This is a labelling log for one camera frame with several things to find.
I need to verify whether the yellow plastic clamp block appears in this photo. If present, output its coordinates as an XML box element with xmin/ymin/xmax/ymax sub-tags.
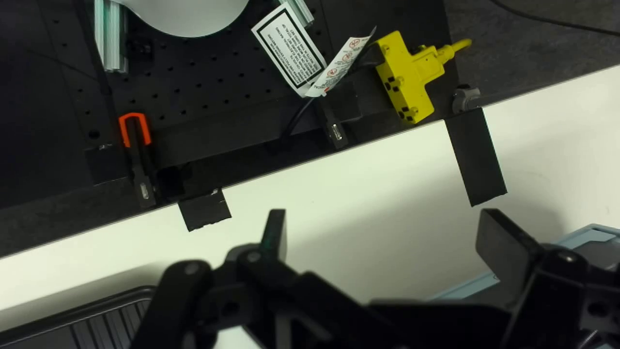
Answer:
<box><xmin>376</xmin><ymin>30</ymin><xmax>473</xmax><ymax>123</ymax></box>

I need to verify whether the small black tape piece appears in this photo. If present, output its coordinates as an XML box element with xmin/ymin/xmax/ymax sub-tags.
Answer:
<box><xmin>179</xmin><ymin>187</ymin><xmax>231</xmax><ymax>230</ymax></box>

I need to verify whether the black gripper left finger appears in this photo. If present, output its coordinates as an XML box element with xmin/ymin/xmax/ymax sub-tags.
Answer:
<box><xmin>260</xmin><ymin>209</ymin><xmax>287</xmax><ymax>259</ymax></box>

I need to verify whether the orange handled black clamp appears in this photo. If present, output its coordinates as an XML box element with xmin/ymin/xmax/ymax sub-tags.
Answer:
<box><xmin>119</xmin><ymin>110</ymin><xmax>155</xmax><ymax>205</ymax></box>

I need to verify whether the light blue toaster oven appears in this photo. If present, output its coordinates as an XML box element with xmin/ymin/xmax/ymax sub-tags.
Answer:
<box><xmin>434</xmin><ymin>224</ymin><xmax>620</xmax><ymax>304</ymax></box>

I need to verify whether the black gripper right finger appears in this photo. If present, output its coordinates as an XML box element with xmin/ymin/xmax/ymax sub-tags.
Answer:
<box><xmin>475</xmin><ymin>209</ymin><xmax>543</xmax><ymax>292</ymax></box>

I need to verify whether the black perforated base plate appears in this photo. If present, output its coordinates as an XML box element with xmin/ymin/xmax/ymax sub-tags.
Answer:
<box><xmin>37</xmin><ymin>0</ymin><xmax>454</xmax><ymax>172</ymax></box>

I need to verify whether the black ribbed plastic tray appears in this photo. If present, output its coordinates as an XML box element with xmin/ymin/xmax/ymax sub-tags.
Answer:
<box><xmin>0</xmin><ymin>286</ymin><xmax>155</xmax><ymax>349</ymax></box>

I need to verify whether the white warning label tag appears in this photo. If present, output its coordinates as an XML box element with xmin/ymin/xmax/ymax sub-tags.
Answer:
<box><xmin>252</xmin><ymin>3</ymin><xmax>326</xmax><ymax>96</ymax></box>

